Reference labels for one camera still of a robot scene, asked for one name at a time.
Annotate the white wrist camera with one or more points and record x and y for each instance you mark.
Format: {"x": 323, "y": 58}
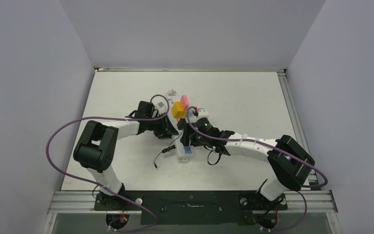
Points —
{"x": 200, "y": 113}
{"x": 161, "y": 107}

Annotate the white power strip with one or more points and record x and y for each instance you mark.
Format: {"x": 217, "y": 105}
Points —
{"x": 183, "y": 153}

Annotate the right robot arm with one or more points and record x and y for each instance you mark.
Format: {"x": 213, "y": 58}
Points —
{"x": 288, "y": 160}

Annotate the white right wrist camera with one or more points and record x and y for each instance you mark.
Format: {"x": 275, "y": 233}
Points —
{"x": 200, "y": 113}

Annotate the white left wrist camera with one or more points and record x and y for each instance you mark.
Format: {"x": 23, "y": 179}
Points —
{"x": 161, "y": 107}

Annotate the yellow cube socket adapter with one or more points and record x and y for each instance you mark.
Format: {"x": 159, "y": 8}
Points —
{"x": 177, "y": 110}

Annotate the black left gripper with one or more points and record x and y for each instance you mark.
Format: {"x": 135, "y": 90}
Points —
{"x": 165, "y": 129}

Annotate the pink extension socket plug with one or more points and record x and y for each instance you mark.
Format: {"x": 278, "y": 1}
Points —
{"x": 184, "y": 102}

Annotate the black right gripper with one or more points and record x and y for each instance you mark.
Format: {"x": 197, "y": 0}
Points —
{"x": 187, "y": 138}

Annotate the black charger with cable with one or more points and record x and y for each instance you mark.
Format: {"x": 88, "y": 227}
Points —
{"x": 170, "y": 147}

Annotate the aluminium frame rail right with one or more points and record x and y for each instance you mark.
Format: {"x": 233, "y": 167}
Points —
{"x": 296, "y": 123}

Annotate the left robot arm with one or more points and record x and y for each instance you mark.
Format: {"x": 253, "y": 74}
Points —
{"x": 96, "y": 146}

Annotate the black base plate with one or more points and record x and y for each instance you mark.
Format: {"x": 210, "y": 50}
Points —
{"x": 191, "y": 207}

